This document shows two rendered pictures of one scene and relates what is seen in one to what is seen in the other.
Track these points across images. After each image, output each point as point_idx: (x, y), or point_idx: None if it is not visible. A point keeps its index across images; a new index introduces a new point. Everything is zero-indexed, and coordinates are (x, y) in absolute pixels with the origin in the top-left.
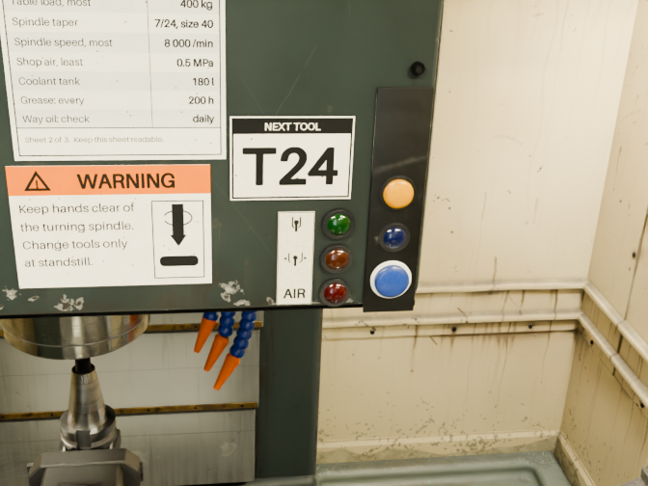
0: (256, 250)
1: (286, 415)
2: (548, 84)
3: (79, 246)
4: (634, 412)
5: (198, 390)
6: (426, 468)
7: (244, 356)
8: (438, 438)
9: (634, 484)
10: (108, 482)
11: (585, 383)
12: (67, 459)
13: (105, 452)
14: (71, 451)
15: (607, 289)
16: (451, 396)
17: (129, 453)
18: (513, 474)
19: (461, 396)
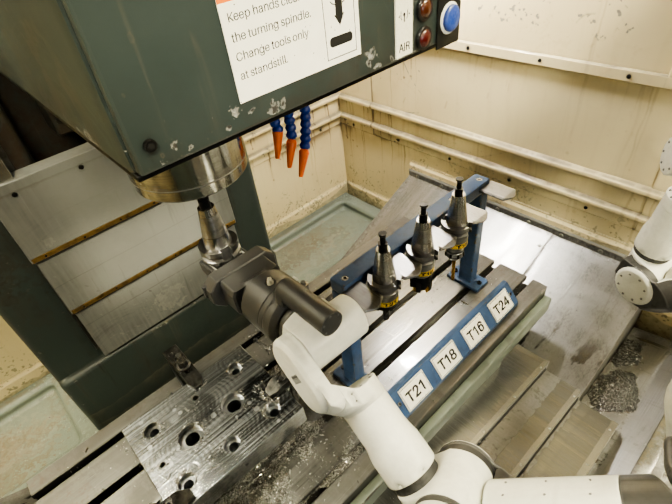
0: (383, 14)
1: (248, 221)
2: None
3: (277, 45)
4: (393, 146)
5: (199, 228)
6: (298, 227)
7: (218, 194)
8: (297, 210)
9: (408, 179)
10: (269, 265)
11: (356, 147)
12: (228, 269)
13: (247, 253)
14: (226, 264)
15: (355, 91)
16: (296, 185)
17: (261, 247)
18: (336, 211)
19: (300, 183)
